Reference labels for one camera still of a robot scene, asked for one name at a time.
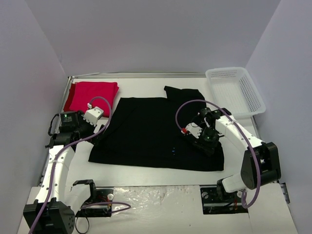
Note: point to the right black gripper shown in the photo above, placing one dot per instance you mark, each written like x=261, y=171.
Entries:
x=197, y=140

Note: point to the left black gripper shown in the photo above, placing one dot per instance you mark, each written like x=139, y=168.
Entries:
x=98, y=134

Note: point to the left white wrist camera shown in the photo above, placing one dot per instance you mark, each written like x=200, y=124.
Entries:
x=93, y=114

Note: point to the black t shirt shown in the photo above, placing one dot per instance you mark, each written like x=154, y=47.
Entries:
x=145, y=132

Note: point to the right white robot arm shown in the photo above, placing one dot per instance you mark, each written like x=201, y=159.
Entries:
x=260, y=164

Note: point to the folded red t shirt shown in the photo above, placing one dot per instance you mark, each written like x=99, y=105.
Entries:
x=81, y=93

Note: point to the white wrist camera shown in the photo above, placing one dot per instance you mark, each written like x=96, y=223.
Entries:
x=192, y=129
x=93, y=114

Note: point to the white plastic basket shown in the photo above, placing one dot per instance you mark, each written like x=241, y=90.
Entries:
x=234, y=89

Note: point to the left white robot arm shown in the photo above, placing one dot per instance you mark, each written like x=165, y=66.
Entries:
x=52, y=212

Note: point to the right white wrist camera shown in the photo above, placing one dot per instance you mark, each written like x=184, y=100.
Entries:
x=192, y=129

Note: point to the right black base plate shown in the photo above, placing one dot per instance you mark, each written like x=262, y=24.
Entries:
x=212, y=204

